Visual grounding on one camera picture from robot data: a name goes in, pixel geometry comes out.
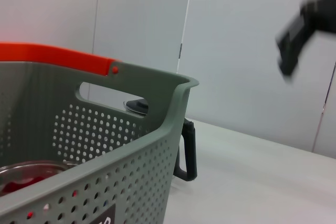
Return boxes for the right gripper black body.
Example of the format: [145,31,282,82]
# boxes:
[299,0,336,35]

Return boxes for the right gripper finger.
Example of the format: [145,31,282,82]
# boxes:
[275,11,317,81]

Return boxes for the glass teacup black base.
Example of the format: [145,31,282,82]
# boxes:
[0,159,79,199]

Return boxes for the grey-green perforated storage basket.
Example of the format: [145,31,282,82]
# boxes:
[0,60,200,224]

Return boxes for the glass teapot black lid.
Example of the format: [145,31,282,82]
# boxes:
[123,97,198,183]

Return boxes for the grey wall cable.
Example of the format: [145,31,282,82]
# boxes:
[176,0,195,76]

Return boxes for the orange basket carry handle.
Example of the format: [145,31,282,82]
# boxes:
[0,42,123,77]

